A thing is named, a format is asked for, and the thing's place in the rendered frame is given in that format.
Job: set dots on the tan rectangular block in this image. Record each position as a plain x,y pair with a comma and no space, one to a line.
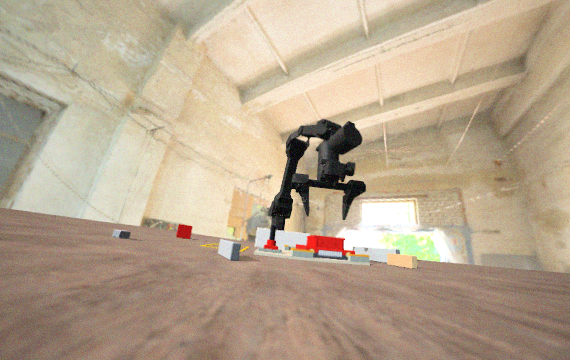
406,261

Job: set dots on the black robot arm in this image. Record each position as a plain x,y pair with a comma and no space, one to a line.
338,139

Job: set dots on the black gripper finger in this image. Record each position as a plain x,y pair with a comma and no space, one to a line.
303,190
347,201

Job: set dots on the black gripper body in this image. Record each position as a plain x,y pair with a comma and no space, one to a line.
327,182

